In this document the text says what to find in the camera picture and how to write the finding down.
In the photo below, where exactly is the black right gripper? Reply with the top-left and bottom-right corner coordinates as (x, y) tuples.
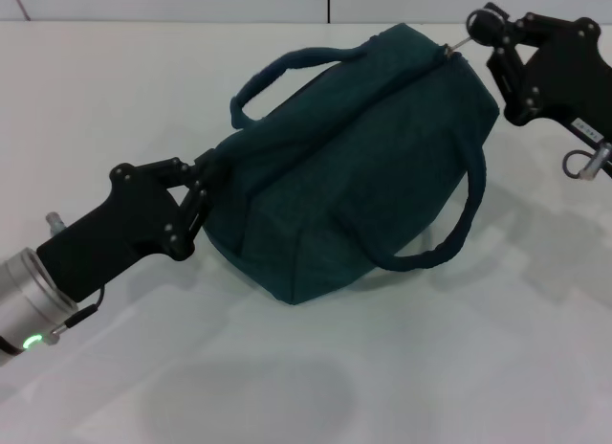
(470, 2), (612, 144)

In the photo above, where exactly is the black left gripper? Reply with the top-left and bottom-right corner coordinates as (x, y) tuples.
(35, 148), (230, 304)

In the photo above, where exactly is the silver zipper pull ring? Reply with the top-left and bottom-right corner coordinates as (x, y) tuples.
(442, 7), (507, 60)

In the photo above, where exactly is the dark teal insulated lunch bag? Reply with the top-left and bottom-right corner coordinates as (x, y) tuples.
(200, 23), (502, 305)

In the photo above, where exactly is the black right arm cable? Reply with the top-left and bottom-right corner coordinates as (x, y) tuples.
(560, 148), (594, 180)

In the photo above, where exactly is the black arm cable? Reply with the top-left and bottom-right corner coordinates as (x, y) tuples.
(560, 148), (594, 180)
(59, 283), (107, 331)

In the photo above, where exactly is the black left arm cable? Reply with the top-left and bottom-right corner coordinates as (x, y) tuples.
(59, 283), (107, 331)

